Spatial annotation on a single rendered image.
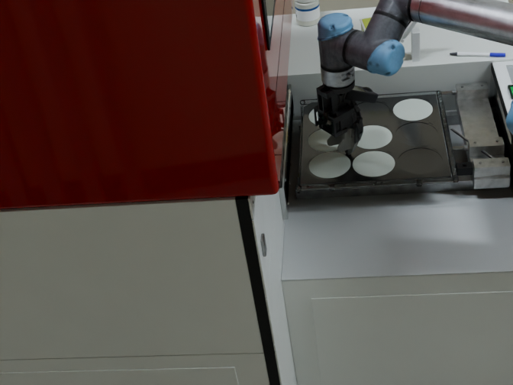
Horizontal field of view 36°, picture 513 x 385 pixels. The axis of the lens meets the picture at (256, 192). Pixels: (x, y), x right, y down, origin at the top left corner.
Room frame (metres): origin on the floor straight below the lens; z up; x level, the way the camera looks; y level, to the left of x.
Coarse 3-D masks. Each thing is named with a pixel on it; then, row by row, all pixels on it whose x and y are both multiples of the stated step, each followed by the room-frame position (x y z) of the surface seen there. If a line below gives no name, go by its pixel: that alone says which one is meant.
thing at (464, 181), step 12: (468, 180) 1.43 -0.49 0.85; (300, 192) 1.49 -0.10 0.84; (312, 192) 1.49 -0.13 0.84; (324, 192) 1.48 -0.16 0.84; (336, 192) 1.48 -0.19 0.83; (348, 192) 1.47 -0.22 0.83; (360, 192) 1.47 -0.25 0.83; (372, 192) 1.46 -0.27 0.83; (384, 192) 1.46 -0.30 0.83; (396, 192) 1.45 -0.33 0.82; (408, 192) 1.45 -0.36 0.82
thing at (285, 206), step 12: (288, 96) 1.77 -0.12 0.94; (288, 108) 1.71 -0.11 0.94; (288, 120) 1.66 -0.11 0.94; (288, 132) 1.62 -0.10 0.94; (288, 144) 1.58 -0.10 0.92; (288, 156) 1.60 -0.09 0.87; (288, 168) 1.56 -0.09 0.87; (288, 180) 1.51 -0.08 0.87; (288, 192) 1.46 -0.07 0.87; (288, 204) 1.43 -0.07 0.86; (288, 216) 1.40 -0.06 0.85
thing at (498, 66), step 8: (496, 64) 1.73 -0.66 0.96; (504, 64) 1.72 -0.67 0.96; (512, 64) 1.72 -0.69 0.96; (496, 72) 1.69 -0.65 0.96; (504, 72) 1.69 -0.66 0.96; (512, 72) 1.69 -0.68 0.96; (504, 80) 1.65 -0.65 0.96; (512, 80) 1.65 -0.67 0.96; (504, 88) 1.62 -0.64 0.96; (504, 96) 1.58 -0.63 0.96
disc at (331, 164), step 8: (328, 152) 1.55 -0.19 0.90; (336, 152) 1.55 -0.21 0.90; (312, 160) 1.53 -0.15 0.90; (320, 160) 1.53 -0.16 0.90; (328, 160) 1.52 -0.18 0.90; (336, 160) 1.52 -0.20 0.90; (344, 160) 1.51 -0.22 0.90; (312, 168) 1.50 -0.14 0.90; (320, 168) 1.50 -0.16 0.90; (328, 168) 1.49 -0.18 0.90; (336, 168) 1.49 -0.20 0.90; (344, 168) 1.48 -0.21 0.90; (320, 176) 1.47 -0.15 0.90; (328, 176) 1.46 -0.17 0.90; (336, 176) 1.46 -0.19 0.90
